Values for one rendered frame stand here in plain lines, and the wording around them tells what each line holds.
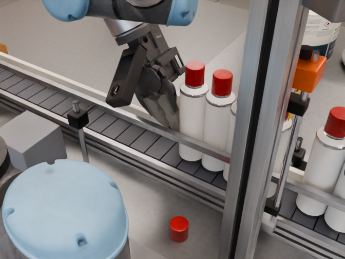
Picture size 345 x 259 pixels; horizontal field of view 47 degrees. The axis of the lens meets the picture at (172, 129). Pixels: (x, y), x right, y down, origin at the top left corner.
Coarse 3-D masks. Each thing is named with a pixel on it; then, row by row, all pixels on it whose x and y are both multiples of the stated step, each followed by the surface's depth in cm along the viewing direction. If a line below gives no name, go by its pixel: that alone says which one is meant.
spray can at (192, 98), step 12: (192, 72) 66; (204, 72) 67; (192, 84) 67; (204, 84) 69; (180, 96) 70; (192, 96) 68; (204, 96) 68; (180, 108) 71; (192, 108) 69; (204, 108) 70; (180, 120) 73; (192, 120) 71; (180, 132) 75; (192, 132) 73; (180, 144) 76; (180, 156) 78; (192, 156) 76
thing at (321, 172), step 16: (336, 112) 56; (320, 128) 60; (336, 128) 56; (320, 144) 58; (336, 144) 57; (320, 160) 60; (336, 160) 59; (304, 176) 65; (320, 176) 61; (336, 176) 61; (304, 208) 67; (320, 208) 66
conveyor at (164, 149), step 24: (0, 72) 104; (24, 96) 95; (48, 96) 95; (96, 120) 88; (120, 120) 88; (144, 144) 82; (168, 144) 82; (192, 168) 76; (288, 192) 72; (288, 216) 68; (336, 240) 65
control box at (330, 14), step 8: (304, 0) 34; (312, 0) 33; (320, 0) 32; (328, 0) 32; (336, 0) 31; (344, 0) 31; (312, 8) 34; (320, 8) 33; (328, 8) 32; (336, 8) 31; (344, 8) 31; (328, 16) 32; (336, 16) 32; (344, 16) 32
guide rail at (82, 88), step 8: (0, 56) 104; (8, 56) 103; (16, 64) 102; (24, 64) 100; (32, 64) 100; (32, 72) 100; (40, 72) 98; (48, 72) 97; (56, 80) 96; (64, 80) 94; (72, 80) 94; (72, 88) 94; (80, 88) 93; (88, 88) 92; (96, 96) 91; (104, 96) 89; (136, 112) 86; (144, 112) 85; (152, 120) 85; (288, 176) 72; (296, 176) 71
